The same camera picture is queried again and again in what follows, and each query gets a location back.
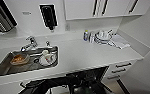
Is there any stainless steel dishwasher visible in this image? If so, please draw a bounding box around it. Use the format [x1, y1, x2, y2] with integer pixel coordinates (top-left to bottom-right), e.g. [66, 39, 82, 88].
[62, 65, 114, 94]

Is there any blue dish soap bottle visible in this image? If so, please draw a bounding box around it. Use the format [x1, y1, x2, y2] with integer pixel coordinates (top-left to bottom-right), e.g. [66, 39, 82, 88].
[83, 29, 90, 42]

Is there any small white bottle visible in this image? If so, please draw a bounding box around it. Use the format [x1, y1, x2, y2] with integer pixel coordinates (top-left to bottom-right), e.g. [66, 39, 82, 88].
[88, 32, 96, 44]

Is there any chrome sink faucet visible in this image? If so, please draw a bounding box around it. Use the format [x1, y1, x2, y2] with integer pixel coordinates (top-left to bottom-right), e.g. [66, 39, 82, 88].
[20, 35, 39, 52]

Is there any orange bowl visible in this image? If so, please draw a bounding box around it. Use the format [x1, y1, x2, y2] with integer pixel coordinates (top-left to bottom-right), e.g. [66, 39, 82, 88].
[9, 54, 31, 66]

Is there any stainless steel sink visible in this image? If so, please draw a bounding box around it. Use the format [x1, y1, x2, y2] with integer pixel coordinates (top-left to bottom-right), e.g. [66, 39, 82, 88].
[0, 45, 60, 79]

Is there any steel paper towel dispenser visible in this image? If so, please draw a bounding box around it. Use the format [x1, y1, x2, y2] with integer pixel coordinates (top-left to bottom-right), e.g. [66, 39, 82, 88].
[0, 0, 19, 33]

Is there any white wall outlet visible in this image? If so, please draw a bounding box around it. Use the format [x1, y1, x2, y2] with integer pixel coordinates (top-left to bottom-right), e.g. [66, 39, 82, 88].
[65, 23, 71, 32]

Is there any black wall soap dispenser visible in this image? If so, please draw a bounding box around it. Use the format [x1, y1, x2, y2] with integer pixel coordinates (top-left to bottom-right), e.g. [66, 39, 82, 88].
[39, 3, 59, 32]

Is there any white upper wall cabinet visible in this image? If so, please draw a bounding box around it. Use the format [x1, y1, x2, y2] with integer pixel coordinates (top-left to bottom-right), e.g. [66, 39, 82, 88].
[63, 0, 150, 21]

